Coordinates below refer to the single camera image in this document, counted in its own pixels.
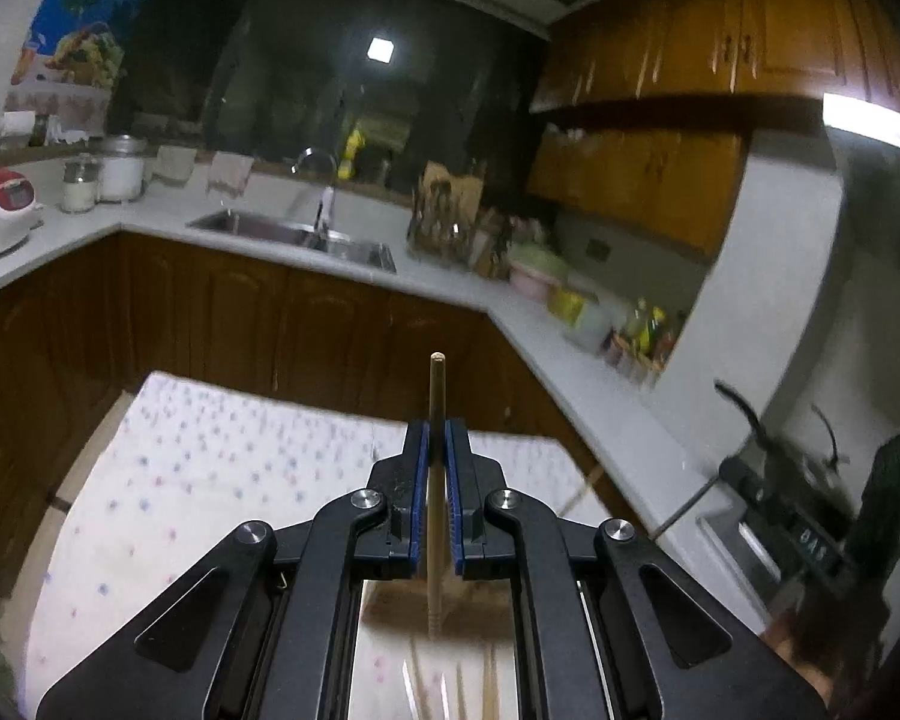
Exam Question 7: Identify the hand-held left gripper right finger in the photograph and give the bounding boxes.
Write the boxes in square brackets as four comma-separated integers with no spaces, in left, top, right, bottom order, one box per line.
[444,420,830,720]

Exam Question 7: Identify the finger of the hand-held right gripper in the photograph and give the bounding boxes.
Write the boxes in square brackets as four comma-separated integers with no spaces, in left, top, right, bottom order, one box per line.
[720,457,778,533]

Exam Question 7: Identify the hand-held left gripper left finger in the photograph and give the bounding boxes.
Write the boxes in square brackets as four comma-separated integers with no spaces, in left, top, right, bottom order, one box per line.
[36,420,430,720]

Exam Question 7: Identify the metal chopstick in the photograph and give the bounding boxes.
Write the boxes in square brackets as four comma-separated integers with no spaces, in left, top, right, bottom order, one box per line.
[651,476,723,542]

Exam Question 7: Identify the steel stove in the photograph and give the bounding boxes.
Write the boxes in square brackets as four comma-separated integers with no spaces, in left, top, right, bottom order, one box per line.
[694,499,803,616]

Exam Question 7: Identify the green-capped bottle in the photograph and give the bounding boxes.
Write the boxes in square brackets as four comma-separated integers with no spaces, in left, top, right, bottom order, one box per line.
[624,300,650,355]
[645,307,670,359]

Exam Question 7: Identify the clear plastic container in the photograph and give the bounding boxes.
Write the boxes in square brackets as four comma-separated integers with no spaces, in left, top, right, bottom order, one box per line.
[568,298,623,355]

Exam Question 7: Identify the white dotted tablecloth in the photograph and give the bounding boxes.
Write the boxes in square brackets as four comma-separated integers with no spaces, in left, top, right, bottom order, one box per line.
[22,371,623,720]

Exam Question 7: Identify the green and pink bowls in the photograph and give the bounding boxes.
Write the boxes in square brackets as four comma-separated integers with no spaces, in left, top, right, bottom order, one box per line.
[508,240,571,302]

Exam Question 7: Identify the wooden lower cabinets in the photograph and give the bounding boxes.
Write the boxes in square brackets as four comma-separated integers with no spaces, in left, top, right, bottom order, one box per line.
[0,232,646,601]

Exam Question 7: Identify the wooden cabinets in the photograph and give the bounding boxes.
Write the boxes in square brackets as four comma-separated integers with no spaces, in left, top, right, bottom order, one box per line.
[529,0,900,260]
[0,232,646,601]

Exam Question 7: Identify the wooden dish rack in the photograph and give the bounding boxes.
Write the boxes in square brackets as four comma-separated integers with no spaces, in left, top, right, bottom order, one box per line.
[408,160,508,272]

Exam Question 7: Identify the chrome faucet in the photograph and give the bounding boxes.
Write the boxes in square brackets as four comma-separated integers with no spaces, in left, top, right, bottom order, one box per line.
[292,148,340,238]

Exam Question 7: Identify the steel sink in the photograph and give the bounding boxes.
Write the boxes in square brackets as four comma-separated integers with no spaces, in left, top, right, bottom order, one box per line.
[187,210,397,274]

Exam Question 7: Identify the yellow bottle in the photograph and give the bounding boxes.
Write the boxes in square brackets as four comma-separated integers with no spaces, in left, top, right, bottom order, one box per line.
[337,129,367,181]

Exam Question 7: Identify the hanging dishcloth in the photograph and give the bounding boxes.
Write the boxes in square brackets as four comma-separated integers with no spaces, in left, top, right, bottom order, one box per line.
[206,151,254,200]

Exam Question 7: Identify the range hood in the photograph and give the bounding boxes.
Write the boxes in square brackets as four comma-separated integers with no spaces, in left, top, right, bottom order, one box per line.
[823,92,900,158]

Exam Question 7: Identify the white electric pot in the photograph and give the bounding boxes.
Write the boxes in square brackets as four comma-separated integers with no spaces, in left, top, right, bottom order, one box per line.
[94,134,152,203]

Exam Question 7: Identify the wooden upper cabinets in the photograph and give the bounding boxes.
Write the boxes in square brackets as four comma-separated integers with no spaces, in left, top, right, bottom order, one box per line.
[529,0,900,260]

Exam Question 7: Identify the dark window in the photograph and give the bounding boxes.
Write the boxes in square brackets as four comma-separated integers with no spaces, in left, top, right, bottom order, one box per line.
[109,0,550,205]

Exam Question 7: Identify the glass jar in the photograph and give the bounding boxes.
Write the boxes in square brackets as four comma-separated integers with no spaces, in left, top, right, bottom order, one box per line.
[61,154,98,213]

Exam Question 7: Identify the white red rice cooker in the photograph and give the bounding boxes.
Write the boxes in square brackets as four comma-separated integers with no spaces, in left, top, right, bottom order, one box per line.
[0,169,44,260]

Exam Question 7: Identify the white box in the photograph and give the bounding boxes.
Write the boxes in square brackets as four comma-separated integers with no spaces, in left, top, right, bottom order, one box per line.
[0,111,37,152]

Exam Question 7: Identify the wall poster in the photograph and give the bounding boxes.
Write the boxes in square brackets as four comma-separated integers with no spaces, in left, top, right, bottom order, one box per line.
[11,0,166,117]

